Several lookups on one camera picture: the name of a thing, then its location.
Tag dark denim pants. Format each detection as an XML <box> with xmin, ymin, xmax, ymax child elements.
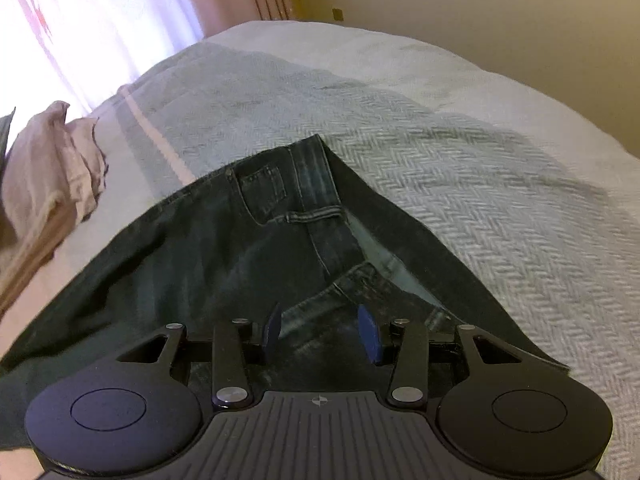
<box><xmin>0</xmin><ymin>134</ymin><xmax>571</xmax><ymax>456</ymax></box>

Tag grey herringbone bedspread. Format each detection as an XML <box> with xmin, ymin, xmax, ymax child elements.
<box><xmin>118</xmin><ymin>20</ymin><xmax>640</xmax><ymax>480</ymax></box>

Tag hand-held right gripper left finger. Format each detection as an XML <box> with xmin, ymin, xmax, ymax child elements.
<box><xmin>116</xmin><ymin>303</ymin><xmax>284</xmax><ymax>409</ymax></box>

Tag sheer white curtain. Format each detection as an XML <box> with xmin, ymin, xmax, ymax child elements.
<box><xmin>0</xmin><ymin>0</ymin><xmax>207</xmax><ymax>136</ymax></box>

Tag pale pink blanket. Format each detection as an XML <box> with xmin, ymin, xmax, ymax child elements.
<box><xmin>0</xmin><ymin>85</ymin><xmax>211</xmax><ymax>346</ymax></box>

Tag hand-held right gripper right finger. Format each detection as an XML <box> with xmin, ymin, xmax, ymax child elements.
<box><xmin>356</xmin><ymin>304</ymin><xmax>527</xmax><ymax>405</ymax></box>

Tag green pillow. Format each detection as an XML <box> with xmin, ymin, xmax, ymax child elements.
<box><xmin>0</xmin><ymin>107</ymin><xmax>17</xmax><ymax>167</ymax></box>

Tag beige grey pillow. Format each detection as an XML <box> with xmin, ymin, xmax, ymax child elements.
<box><xmin>0</xmin><ymin>100</ymin><xmax>110</xmax><ymax>266</ymax></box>

